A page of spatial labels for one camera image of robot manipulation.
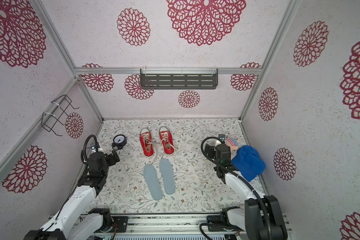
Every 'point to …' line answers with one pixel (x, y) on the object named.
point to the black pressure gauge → (119, 141)
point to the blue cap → (248, 162)
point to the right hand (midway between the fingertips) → (214, 143)
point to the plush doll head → (233, 142)
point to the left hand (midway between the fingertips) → (108, 153)
